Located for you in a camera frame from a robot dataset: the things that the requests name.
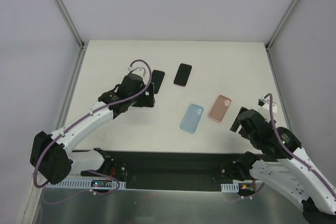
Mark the pink phone case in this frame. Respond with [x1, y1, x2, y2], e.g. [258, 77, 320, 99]
[208, 94, 232, 123]

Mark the black smartphone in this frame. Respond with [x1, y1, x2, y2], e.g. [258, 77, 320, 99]
[151, 70, 165, 94]
[173, 63, 192, 87]

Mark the light blue phone case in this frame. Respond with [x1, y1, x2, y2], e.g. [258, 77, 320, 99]
[180, 104, 204, 134]

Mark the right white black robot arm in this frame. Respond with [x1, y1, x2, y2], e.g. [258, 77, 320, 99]
[223, 107, 335, 223]

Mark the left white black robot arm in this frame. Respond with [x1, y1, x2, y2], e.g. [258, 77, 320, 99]
[30, 73, 155, 185]

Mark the metal front sheet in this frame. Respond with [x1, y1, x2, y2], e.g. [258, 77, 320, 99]
[17, 186, 305, 223]

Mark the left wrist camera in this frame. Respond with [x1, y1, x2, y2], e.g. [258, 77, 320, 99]
[128, 66, 146, 79]

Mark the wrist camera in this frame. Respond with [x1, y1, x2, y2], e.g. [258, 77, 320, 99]
[128, 66, 146, 79]
[257, 98, 278, 118]

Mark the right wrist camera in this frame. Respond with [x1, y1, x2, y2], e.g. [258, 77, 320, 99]
[257, 98, 278, 118]

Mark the right white cable duct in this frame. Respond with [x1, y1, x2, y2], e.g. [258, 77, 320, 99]
[220, 183, 239, 193]

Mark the white cable duct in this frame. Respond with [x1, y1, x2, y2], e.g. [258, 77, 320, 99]
[45, 178, 126, 190]
[220, 183, 239, 193]

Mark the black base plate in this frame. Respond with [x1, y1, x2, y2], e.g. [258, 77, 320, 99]
[96, 151, 242, 191]

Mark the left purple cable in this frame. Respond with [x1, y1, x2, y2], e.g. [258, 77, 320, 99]
[33, 59, 153, 205]

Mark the left white cable duct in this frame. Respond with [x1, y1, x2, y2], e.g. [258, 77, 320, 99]
[45, 178, 126, 190]

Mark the left aluminium frame post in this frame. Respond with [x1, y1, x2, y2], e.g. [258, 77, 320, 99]
[53, 0, 86, 49]

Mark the aluminium frame post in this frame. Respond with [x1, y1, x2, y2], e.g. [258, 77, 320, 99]
[265, 0, 301, 52]
[53, 0, 86, 49]

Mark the right aluminium frame post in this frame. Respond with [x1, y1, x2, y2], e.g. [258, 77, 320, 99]
[265, 0, 301, 52]

